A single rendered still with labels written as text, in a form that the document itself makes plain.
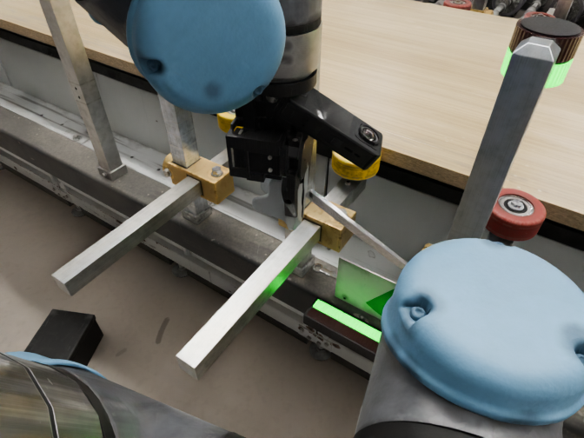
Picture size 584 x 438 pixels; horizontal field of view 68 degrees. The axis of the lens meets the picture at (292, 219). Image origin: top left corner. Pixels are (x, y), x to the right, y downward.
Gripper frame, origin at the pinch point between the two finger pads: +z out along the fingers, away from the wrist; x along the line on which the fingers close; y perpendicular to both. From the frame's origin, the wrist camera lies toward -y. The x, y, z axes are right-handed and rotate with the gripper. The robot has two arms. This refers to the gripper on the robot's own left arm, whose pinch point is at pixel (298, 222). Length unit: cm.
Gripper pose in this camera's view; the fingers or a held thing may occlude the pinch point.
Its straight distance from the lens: 55.0
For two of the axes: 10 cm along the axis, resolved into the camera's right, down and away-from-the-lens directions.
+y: -9.7, -1.6, 1.7
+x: -2.3, 6.6, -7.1
